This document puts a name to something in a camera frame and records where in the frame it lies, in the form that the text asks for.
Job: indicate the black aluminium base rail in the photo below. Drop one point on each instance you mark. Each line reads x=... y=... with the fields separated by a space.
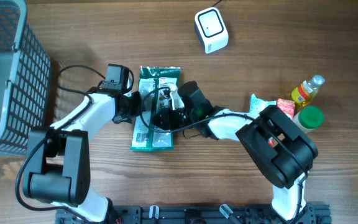
x=258 y=213

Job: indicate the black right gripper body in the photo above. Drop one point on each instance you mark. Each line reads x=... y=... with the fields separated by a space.
x=178 y=117

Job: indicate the grey plastic shopping basket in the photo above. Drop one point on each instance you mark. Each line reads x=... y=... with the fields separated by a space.
x=25 y=79

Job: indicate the red juice carton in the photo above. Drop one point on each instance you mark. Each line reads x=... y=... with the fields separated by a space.
x=287 y=106

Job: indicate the green white 3M package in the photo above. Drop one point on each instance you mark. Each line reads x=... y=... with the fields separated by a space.
x=152 y=78

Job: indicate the light green wipes packet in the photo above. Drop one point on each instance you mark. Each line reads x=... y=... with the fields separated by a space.
x=257 y=105

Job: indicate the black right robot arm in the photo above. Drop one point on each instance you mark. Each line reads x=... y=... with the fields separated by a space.
x=282 y=152

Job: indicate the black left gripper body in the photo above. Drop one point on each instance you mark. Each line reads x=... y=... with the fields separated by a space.
x=122 y=116

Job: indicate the green white round can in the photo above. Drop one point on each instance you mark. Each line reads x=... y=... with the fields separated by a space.
x=309 y=119

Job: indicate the red snack stick packet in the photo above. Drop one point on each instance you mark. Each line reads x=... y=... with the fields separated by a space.
x=271 y=142

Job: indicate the yellow dish soap bottle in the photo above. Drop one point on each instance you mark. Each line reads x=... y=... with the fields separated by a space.
x=303 y=94

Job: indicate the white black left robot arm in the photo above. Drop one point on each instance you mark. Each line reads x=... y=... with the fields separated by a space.
x=56 y=172

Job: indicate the white barcode scanner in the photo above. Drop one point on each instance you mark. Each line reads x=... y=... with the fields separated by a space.
x=211 y=30

